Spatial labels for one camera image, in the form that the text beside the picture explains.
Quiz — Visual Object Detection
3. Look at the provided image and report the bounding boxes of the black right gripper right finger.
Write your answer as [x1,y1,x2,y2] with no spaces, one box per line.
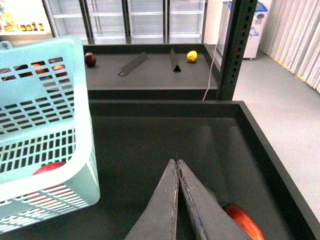
[177,159,251,240]

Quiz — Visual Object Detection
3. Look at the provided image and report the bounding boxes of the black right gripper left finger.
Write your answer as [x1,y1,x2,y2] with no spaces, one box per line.
[125,159,179,240]

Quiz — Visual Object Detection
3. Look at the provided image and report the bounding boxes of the red yellow apple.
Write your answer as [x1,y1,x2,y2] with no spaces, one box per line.
[27,162,66,200]

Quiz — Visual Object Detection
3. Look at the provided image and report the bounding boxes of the light blue plastic basket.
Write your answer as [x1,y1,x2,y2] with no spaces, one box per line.
[0,36,100,234]

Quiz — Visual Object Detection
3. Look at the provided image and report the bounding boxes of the dark red apple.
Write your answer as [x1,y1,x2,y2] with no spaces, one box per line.
[84,52,97,68]

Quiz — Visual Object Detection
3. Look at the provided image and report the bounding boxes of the red yellow mango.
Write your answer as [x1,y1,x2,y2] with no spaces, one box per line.
[222,203,265,240]

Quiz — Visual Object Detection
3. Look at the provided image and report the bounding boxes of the green avocado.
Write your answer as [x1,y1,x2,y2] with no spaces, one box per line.
[207,188,217,201]

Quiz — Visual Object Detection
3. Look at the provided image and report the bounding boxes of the black front display tray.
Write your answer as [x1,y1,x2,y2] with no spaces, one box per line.
[0,99,320,240]

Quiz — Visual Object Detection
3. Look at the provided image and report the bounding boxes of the black display tray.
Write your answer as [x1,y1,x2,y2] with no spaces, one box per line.
[0,99,320,240]
[83,43,220,101]

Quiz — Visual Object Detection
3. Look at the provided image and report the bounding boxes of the black rear display tray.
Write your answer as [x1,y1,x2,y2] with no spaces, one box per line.
[83,43,220,101]

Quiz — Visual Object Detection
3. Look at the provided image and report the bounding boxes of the flat black divider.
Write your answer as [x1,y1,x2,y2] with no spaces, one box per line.
[118,52,148,77]

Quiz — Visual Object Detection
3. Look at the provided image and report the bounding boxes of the black triangular divider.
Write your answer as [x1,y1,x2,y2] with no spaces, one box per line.
[169,48,182,73]

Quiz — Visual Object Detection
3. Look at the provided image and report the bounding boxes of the yellow lemon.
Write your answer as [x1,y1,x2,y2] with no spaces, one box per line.
[187,50,198,63]

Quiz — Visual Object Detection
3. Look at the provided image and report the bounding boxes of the orange red fruit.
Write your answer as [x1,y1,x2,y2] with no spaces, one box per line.
[32,63,49,75]

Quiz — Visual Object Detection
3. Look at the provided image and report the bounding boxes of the glass door refrigerator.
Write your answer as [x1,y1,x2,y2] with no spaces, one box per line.
[43,0,208,45]

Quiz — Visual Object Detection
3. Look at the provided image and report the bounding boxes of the white vertical blinds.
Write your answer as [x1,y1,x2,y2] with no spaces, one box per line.
[260,0,320,92]

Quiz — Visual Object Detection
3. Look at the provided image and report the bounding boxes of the shelf with jars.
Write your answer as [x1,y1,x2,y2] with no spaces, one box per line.
[0,0,53,45]

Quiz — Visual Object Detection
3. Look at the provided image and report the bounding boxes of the black metal rack post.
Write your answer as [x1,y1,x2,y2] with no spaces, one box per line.
[216,0,258,101]

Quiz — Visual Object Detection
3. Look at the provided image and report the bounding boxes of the white cable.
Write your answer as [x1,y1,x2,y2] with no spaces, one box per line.
[201,0,230,101]

